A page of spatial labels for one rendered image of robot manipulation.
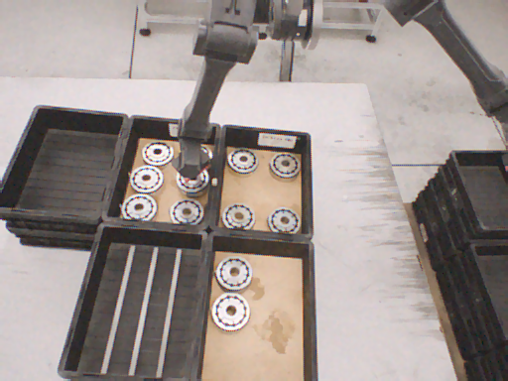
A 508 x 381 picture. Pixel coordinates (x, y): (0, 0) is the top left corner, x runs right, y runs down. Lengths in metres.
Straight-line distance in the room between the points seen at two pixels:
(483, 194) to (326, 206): 0.84
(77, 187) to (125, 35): 2.00
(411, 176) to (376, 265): 1.28
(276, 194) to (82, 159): 0.65
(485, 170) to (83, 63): 2.45
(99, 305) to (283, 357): 0.51
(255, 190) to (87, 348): 0.67
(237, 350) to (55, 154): 0.86
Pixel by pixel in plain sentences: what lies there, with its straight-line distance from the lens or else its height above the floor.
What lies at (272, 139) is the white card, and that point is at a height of 0.89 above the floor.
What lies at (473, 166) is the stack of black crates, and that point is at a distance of 2.23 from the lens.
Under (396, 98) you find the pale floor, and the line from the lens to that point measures 3.12.
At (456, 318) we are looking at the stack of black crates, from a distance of 2.15.
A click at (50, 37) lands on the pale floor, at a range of 3.38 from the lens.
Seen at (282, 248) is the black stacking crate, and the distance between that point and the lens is 1.24.
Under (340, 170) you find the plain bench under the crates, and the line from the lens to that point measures 1.67.
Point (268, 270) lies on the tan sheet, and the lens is 1.27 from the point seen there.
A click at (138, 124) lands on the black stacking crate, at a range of 1.48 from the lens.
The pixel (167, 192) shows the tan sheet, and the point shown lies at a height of 0.83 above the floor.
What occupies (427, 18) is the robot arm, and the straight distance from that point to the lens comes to 0.93.
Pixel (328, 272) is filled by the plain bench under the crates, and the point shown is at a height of 0.70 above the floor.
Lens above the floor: 2.00
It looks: 57 degrees down
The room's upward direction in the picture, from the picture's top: 10 degrees clockwise
